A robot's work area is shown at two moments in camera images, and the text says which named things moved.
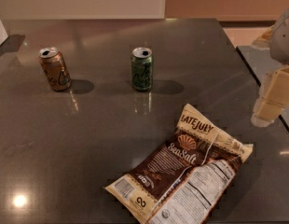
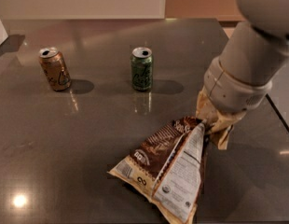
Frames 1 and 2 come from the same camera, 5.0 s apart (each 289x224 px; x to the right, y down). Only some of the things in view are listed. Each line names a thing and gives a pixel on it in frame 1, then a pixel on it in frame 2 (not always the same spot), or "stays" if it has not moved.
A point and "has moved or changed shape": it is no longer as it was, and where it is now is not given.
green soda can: [142, 68] stays
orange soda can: [55, 68] stays
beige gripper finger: [276, 94] to [227, 91]
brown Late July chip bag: [185, 179] has moved or changed shape
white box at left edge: [1, 34] stays
